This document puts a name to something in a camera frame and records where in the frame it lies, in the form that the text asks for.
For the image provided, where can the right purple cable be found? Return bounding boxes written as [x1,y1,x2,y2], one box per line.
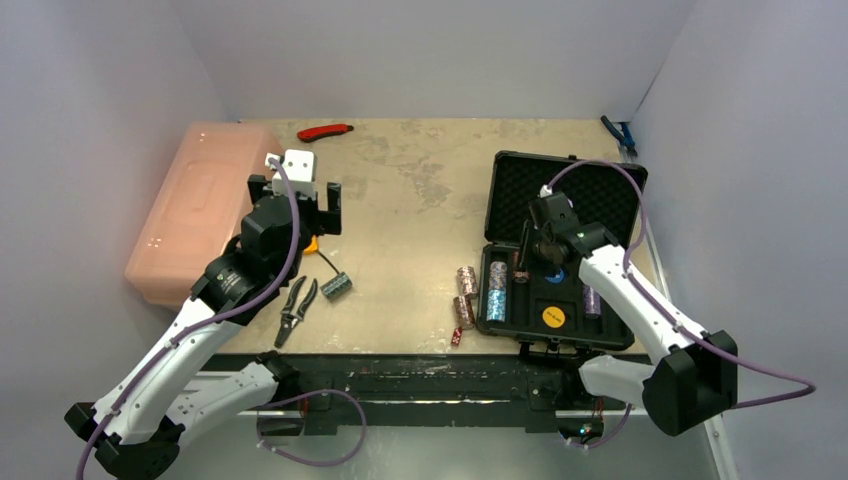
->
[543,159,817,452]

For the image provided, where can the purple chip stack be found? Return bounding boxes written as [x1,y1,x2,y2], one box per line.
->
[582,285,602,319]

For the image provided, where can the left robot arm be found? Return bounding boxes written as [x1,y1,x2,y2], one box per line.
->
[64,175,342,479]

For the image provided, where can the brown black chip stack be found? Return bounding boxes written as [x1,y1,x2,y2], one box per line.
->
[453,296,476,330]

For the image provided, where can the red dice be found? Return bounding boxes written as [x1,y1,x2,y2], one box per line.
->
[451,327,463,347]

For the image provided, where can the blue small blind button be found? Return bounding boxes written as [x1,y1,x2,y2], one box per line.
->
[545,268,566,284]

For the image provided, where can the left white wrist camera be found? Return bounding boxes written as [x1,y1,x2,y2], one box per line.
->
[265,149,317,200]

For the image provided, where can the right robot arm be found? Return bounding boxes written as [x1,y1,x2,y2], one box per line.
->
[521,188,738,436]

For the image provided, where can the yellow tape measure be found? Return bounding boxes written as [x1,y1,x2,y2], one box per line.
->
[302,236,319,255]

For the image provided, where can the pink translucent storage box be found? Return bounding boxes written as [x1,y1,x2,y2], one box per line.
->
[125,122,283,311]

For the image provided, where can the purple cable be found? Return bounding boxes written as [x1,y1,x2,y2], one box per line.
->
[74,157,367,480]
[543,159,817,452]

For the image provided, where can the blue handled pliers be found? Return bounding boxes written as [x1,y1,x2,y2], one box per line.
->
[600,115,638,157]

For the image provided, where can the aluminium frame rail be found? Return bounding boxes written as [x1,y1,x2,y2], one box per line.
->
[121,368,740,480]

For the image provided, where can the orange black chip stack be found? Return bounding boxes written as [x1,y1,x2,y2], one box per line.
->
[512,266,530,284]

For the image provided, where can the black handled pliers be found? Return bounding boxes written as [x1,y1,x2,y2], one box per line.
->
[274,276,318,349]

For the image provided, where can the red utility knife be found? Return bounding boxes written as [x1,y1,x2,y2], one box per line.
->
[296,123,355,143]

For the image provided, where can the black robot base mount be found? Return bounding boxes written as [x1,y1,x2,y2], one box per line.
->
[198,352,627,439]

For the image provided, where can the black poker set case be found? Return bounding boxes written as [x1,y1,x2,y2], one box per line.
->
[477,151,648,351]

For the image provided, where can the green terminal block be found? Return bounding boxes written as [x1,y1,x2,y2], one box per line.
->
[320,272,353,302]

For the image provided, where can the yellow big blind button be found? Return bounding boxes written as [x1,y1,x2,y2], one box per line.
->
[541,306,567,329]

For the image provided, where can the blue chip stack in case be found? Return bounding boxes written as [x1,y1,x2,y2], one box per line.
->
[486,261,508,323]

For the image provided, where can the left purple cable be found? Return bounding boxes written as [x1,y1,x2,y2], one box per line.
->
[74,157,367,480]

